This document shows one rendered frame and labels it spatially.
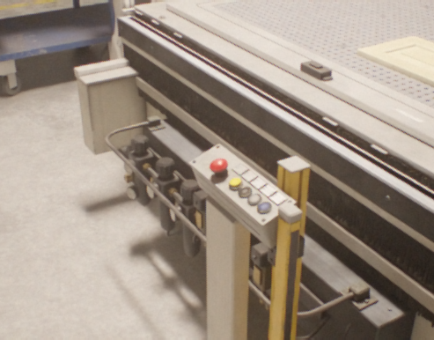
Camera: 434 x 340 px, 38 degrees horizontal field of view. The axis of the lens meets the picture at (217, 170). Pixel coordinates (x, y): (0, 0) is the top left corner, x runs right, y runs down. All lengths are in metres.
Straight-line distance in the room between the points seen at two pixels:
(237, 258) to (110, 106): 1.39
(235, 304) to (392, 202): 0.44
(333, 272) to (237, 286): 0.36
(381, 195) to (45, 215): 1.74
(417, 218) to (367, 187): 0.16
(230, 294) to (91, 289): 1.08
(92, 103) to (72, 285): 0.73
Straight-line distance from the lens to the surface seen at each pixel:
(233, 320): 1.51
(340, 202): 1.70
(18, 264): 2.65
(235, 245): 1.37
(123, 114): 2.69
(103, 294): 2.44
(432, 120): 1.73
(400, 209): 1.53
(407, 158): 1.58
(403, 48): 2.20
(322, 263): 1.75
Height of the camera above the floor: 1.59
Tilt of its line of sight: 30 degrees down
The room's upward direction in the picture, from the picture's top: straight up
